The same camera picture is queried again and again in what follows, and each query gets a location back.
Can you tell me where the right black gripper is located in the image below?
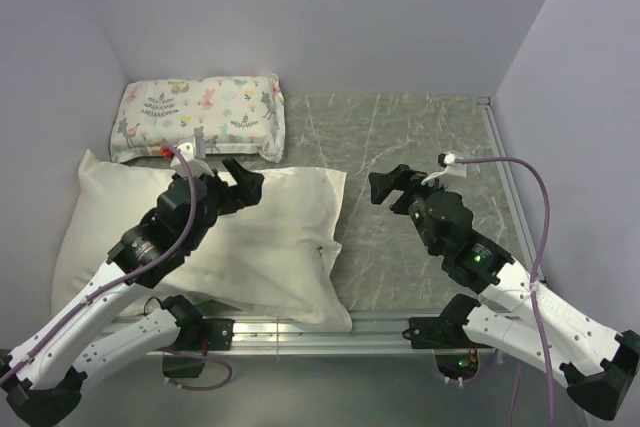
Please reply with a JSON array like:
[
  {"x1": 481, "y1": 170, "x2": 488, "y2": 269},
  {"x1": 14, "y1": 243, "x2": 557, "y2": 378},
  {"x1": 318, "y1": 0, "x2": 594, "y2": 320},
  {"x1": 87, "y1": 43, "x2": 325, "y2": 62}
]
[{"x1": 369, "y1": 164, "x2": 454, "y2": 256}]

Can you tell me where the cream pillowcase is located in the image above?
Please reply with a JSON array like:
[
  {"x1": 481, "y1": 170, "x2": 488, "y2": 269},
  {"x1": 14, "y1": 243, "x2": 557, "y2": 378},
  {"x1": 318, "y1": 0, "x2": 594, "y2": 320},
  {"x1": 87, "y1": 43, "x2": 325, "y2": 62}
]
[{"x1": 51, "y1": 152, "x2": 352, "y2": 332}]

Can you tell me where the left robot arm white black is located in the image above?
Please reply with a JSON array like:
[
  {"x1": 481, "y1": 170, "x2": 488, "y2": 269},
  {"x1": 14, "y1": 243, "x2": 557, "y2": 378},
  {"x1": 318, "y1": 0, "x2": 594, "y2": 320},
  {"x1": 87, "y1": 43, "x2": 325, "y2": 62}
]
[{"x1": 1, "y1": 159, "x2": 264, "y2": 426}]

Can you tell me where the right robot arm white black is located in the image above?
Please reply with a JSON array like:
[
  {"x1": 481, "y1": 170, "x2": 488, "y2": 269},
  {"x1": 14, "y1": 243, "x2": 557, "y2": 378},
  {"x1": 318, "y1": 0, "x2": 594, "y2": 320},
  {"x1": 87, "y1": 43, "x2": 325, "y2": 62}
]
[{"x1": 369, "y1": 164, "x2": 639, "y2": 421}]

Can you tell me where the animal print patterned pillow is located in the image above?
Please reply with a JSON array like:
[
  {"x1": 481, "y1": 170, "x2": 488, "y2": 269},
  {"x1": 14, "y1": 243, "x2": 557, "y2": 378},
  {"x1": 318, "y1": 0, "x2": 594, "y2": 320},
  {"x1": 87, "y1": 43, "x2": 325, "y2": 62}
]
[{"x1": 110, "y1": 74, "x2": 286, "y2": 163}]

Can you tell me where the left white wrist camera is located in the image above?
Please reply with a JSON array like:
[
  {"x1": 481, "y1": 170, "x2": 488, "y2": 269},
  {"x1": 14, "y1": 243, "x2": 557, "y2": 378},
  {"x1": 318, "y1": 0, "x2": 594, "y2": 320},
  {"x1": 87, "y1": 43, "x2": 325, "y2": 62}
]
[{"x1": 160, "y1": 140, "x2": 213, "y2": 177}]

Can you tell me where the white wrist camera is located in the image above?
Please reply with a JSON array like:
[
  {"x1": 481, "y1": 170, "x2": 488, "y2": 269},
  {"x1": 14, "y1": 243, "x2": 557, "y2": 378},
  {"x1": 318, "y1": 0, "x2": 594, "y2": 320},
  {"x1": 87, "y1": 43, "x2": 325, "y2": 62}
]
[
  {"x1": 160, "y1": 140, "x2": 213, "y2": 177},
  {"x1": 421, "y1": 151, "x2": 467, "y2": 186}
]

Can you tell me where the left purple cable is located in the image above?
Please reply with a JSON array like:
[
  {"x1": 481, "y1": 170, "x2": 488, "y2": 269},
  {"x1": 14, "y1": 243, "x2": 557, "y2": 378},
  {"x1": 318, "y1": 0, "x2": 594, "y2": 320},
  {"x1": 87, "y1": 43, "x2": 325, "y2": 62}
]
[{"x1": 0, "y1": 144, "x2": 204, "y2": 383}]

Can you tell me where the purple cable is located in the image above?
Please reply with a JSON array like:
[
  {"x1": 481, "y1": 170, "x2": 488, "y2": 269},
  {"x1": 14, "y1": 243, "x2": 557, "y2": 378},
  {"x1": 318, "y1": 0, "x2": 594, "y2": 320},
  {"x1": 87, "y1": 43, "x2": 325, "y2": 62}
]
[
  {"x1": 0, "y1": 144, "x2": 204, "y2": 383},
  {"x1": 457, "y1": 156, "x2": 559, "y2": 427}
]

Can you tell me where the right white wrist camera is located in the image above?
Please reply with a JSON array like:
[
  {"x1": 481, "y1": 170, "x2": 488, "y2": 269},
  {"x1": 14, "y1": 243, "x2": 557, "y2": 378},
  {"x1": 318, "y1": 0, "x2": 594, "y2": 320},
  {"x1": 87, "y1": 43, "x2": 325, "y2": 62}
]
[{"x1": 421, "y1": 151, "x2": 467, "y2": 186}]

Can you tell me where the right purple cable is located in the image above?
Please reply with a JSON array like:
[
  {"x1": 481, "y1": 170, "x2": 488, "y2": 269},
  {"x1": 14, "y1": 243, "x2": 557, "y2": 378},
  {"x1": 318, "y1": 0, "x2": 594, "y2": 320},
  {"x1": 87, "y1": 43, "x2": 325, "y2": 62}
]
[{"x1": 457, "y1": 156, "x2": 559, "y2": 427}]

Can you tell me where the aluminium right side rail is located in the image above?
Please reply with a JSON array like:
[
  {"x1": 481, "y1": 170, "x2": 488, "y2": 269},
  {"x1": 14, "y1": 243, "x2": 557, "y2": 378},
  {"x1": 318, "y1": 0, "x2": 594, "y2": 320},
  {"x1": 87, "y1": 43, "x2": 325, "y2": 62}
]
[{"x1": 477, "y1": 97, "x2": 537, "y2": 269}]

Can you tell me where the aluminium rail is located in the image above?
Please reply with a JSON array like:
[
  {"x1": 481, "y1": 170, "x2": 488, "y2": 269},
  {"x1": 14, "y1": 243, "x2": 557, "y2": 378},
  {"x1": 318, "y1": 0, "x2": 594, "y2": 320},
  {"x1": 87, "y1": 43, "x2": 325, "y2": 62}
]
[
  {"x1": 109, "y1": 314, "x2": 416, "y2": 356},
  {"x1": 477, "y1": 97, "x2": 537, "y2": 269}
]

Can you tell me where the aluminium front rail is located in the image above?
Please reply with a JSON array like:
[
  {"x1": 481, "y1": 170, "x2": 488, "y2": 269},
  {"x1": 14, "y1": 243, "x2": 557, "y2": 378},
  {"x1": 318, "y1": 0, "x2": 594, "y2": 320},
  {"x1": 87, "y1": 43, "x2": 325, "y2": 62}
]
[{"x1": 109, "y1": 314, "x2": 416, "y2": 356}]

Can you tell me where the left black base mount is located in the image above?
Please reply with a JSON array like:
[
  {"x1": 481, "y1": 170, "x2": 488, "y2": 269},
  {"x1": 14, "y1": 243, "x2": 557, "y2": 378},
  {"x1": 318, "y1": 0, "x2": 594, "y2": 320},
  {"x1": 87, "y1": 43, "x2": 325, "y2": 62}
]
[{"x1": 143, "y1": 295, "x2": 234, "y2": 384}]

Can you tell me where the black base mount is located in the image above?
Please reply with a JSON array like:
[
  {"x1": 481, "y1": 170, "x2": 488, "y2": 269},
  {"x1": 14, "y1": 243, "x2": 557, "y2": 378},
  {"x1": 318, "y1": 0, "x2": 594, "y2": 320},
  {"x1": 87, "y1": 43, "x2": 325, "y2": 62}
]
[
  {"x1": 143, "y1": 295, "x2": 234, "y2": 384},
  {"x1": 402, "y1": 317, "x2": 500, "y2": 388}
]

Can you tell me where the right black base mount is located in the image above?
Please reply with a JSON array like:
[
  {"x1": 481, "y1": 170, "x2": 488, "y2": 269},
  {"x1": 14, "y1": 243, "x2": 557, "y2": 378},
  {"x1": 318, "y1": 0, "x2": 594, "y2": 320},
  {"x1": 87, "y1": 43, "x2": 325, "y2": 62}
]
[{"x1": 402, "y1": 317, "x2": 500, "y2": 388}]

